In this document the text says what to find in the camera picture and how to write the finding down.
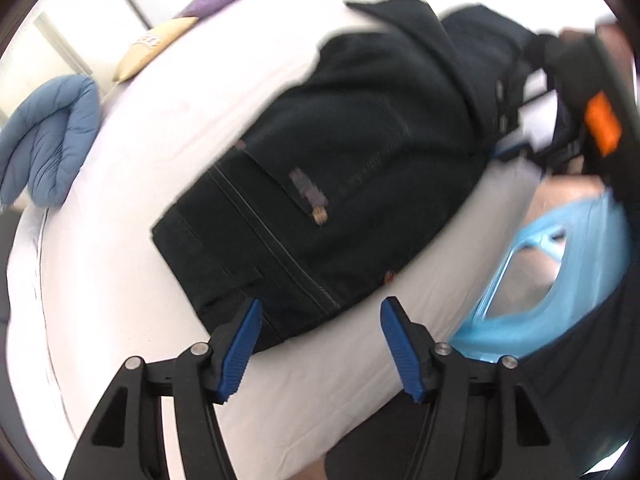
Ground yellow pillow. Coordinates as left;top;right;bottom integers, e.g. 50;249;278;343
112;16;198;84

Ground black denim pants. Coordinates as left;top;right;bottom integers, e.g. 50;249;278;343
152;0;535;350

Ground blue rolled duvet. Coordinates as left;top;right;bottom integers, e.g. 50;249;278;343
1;75;101;210

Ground blue plastic stool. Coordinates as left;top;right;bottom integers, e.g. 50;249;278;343
451;191;631;362

